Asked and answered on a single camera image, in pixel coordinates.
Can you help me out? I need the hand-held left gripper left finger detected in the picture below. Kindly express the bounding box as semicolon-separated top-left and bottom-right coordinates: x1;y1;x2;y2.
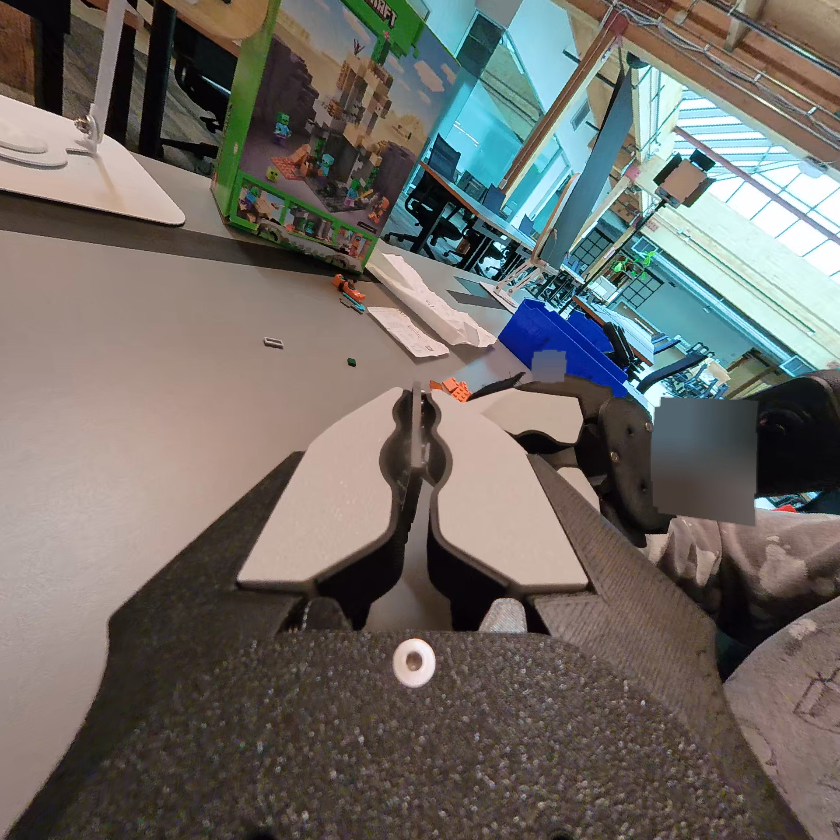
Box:
236;387;406;631

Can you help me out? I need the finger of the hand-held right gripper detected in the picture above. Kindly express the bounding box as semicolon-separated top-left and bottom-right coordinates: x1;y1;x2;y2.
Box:
482;390;586;448
570;466;602;513

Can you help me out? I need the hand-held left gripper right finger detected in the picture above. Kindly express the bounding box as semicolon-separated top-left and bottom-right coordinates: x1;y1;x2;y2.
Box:
427;389;589;632

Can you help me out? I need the large dark grey lego plate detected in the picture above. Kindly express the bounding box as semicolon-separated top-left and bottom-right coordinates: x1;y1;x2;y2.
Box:
402;382;435;503

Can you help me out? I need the light panel on arm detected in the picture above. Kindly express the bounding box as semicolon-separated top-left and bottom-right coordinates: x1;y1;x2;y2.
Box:
651;148;718;209

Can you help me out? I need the person's right forearm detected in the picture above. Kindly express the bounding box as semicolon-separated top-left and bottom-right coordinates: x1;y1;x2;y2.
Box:
646;512;840;647

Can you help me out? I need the orange and teal lego assembly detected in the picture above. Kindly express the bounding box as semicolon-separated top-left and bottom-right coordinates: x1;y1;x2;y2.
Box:
331;273;368;316

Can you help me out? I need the colourful lego box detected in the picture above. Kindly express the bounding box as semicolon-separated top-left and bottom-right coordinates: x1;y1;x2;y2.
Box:
210;0;465;274

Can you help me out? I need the blue plastic storage bin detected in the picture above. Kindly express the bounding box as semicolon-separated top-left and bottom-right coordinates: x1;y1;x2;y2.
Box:
497;298;632;399

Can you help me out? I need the black padded chair armrest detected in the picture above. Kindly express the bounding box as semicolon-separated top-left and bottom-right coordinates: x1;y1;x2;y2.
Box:
638;354;714;396

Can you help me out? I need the white instruction sheet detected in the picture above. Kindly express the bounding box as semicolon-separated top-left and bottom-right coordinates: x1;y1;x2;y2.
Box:
366;305;452;361

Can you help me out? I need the white crumpled paper bag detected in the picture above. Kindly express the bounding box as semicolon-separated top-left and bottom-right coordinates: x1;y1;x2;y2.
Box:
366;252;498;349

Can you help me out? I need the brown-edged office desk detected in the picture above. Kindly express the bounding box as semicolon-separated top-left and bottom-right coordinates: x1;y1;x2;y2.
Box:
419;161;540;265

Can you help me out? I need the black office chair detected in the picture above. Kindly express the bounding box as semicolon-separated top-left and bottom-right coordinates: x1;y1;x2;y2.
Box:
384;134;465;261

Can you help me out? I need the wood-rimmed panel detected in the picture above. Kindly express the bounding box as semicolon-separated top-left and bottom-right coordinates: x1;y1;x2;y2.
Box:
161;0;271;59
533;66;635;274

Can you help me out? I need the large window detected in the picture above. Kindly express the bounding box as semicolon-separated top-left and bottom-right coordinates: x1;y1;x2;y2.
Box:
676;92;840;284

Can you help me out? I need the white stand base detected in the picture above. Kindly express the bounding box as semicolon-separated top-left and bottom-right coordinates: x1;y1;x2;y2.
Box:
0;0;186;227

